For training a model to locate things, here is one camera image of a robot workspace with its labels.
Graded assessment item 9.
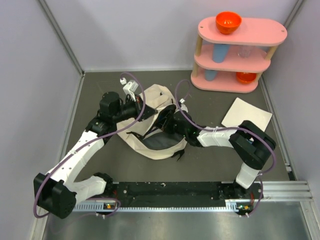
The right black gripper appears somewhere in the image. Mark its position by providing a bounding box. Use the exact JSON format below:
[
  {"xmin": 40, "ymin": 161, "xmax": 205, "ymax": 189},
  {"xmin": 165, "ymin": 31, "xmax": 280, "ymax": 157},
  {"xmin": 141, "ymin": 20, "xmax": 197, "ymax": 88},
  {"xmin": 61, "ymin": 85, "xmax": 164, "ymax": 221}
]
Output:
[{"xmin": 155, "ymin": 110, "xmax": 188, "ymax": 137}]

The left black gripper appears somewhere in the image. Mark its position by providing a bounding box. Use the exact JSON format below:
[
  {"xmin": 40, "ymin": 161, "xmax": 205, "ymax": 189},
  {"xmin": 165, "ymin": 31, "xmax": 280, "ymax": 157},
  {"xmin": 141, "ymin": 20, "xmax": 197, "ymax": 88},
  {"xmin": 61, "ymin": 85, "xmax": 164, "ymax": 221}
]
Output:
[{"xmin": 112, "ymin": 94, "xmax": 158, "ymax": 124}]

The cream canvas student backpack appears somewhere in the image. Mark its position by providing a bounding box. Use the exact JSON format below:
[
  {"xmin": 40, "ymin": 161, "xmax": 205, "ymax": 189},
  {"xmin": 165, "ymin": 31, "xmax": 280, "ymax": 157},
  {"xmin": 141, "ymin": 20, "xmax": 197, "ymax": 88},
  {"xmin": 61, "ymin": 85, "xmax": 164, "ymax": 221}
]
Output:
[{"xmin": 117, "ymin": 84, "xmax": 187, "ymax": 160}]

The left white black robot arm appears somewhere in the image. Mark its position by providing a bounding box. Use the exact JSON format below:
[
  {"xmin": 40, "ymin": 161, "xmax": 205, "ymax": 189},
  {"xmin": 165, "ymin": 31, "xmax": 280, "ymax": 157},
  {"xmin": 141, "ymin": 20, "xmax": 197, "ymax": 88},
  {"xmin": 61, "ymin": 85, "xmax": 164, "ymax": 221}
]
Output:
[{"xmin": 33, "ymin": 91, "xmax": 156, "ymax": 219}]

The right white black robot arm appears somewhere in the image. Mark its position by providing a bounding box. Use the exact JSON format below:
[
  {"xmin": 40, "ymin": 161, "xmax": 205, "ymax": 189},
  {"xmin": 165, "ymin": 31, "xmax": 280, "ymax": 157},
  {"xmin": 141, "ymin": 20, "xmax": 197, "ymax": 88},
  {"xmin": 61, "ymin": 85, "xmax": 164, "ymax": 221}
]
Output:
[{"xmin": 154, "ymin": 108, "xmax": 277, "ymax": 198}]

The blue cup on bottom shelf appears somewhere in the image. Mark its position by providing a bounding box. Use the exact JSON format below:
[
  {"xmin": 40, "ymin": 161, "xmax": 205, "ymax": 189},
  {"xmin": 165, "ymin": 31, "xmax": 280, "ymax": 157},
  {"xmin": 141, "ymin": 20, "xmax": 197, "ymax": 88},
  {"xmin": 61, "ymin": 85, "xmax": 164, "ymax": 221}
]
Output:
[{"xmin": 204, "ymin": 69, "xmax": 217, "ymax": 82}]

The blue cup on shelf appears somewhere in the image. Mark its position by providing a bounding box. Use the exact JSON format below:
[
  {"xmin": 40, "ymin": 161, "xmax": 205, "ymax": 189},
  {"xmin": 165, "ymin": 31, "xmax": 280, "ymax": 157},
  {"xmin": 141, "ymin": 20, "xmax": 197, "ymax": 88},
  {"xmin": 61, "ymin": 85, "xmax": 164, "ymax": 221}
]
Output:
[
  {"xmin": 204, "ymin": 69, "xmax": 217, "ymax": 82},
  {"xmin": 212, "ymin": 43, "xmax": 230, "ymax": 63}
]

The white square notebook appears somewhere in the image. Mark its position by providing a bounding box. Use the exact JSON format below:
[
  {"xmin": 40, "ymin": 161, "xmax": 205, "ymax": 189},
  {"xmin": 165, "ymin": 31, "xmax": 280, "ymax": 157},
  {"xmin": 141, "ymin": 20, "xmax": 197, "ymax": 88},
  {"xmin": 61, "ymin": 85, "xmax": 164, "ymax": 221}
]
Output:
[{"xmin": 221, "ymin": 97, "xmax": 273, "ymax": 131}]

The pink three-tier shelf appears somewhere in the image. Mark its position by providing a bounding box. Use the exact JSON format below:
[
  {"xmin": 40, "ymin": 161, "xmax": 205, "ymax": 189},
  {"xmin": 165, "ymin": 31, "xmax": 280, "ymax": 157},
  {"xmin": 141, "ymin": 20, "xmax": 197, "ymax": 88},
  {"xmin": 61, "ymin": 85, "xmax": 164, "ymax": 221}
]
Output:
[{"xmin": 191, "ymin": 16, "xmax": 288, "ymax": 94}]

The blue cup on middle shelf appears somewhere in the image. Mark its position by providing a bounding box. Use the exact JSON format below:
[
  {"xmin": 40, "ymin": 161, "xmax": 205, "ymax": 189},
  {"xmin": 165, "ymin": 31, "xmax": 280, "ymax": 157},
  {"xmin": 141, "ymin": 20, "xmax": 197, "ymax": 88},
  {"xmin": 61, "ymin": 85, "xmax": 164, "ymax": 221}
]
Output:
[{"xmin": 212, "ymin": 43, "xmax": 230, "ymax": 63}]

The orange bowl on bottom shelf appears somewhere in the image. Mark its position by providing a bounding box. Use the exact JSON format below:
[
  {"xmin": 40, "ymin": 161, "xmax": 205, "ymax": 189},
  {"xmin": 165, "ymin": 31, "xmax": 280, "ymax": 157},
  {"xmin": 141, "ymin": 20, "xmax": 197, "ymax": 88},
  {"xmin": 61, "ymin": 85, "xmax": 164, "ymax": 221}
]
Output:
[{"xmin": 236, "ymin": 72, "xmax": 257, "ymax": 84}]

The orange bowl on shelf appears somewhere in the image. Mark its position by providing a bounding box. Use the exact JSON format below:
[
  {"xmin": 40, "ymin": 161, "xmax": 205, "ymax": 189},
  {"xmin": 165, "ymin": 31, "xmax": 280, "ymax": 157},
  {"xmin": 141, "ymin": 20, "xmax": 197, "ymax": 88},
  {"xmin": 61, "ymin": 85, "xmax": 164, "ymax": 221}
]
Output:
[
  {"xmin": 236, "ymin": 72, "xmax": 257, "ymax": 84},
  {"xmin": 215, "ymin": 11, "xmax": 242, "ymax": 35}
]

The clear glass on middle shelf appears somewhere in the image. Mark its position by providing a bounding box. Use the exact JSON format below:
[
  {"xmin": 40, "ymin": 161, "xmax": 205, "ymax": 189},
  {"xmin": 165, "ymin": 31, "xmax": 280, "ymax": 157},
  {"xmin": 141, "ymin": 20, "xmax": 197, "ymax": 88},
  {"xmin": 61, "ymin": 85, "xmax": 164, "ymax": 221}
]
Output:
[{"xmin": 237, "ymin": 45, "xmax": 254, "ymax": 58}]

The orange bowl on top shelf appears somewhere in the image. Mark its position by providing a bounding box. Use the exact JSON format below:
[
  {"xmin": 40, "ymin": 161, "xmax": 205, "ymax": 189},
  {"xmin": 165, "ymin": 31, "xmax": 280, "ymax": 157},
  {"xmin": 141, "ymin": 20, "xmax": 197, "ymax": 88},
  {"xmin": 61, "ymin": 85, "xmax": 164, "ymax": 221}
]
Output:
[{"xmin": 215, "ymin": 11, "xmax": 242, "ymax": 35}]

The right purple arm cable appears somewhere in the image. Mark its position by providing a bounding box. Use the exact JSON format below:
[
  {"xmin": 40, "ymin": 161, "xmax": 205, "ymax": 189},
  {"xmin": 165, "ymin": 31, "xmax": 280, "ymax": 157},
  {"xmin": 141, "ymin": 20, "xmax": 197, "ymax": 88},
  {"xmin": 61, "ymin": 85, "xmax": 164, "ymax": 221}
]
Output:
[{"xmin": 174, "ymin": 79, "xmax": 277, "ymax": 218}]

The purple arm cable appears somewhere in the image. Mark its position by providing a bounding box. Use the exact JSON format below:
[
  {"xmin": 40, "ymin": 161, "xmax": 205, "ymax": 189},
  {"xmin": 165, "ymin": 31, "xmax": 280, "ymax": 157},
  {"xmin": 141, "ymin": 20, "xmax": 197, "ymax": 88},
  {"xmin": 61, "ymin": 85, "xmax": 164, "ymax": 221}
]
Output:
[
  {"xmin": 174, "ymin": 79, "xmax": 277, "ymax": 218},
  {"xmin": 33, "ymin": 71, "xmax": 146, "ymax": 219}
]

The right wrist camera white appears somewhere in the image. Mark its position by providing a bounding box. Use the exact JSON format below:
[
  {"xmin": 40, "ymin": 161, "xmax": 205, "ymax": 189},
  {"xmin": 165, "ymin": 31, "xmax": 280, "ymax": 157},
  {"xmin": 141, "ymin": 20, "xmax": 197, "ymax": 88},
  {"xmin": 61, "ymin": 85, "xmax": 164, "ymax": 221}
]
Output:
[{"xmin": 179, "ymin": 98, "xmax": 189, "ymax": 112}]

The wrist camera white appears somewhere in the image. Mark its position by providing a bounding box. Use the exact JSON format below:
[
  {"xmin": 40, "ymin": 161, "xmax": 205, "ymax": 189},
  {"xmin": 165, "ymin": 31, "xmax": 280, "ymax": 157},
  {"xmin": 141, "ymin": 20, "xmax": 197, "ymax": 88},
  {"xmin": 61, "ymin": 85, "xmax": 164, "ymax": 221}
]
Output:
[
  {"xmin": 119, "ymin": 77, "xmax": 139, "ymax": 98},
  {"xmin": 179, "ymin": 98, "xmax": 189, "ymax": 112}
]

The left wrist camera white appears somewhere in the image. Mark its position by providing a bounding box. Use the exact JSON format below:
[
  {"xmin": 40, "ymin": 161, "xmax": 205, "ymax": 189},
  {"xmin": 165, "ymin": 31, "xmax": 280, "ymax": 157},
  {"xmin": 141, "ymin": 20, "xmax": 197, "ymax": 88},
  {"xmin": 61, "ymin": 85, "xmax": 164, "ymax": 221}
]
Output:
[{"xmin": 119, "ymin": 77, "xmax": 139, "ymax": 98}]

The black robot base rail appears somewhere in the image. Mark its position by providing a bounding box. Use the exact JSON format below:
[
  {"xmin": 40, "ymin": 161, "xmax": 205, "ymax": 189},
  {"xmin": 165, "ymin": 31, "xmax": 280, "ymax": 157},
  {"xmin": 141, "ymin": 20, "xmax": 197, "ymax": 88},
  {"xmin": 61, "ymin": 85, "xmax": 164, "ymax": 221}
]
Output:
[{"xmin": 104, "ymin": 181, "xmax": 241, "ymax": 208}]

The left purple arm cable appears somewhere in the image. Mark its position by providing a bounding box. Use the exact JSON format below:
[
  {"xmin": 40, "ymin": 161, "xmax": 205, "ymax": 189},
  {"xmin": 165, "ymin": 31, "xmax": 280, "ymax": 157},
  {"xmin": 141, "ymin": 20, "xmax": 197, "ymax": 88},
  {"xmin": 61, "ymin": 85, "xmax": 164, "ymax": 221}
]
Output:
[{"xmin": 33, "ymin": 71, "xmax": 146, "ymax": 219}]

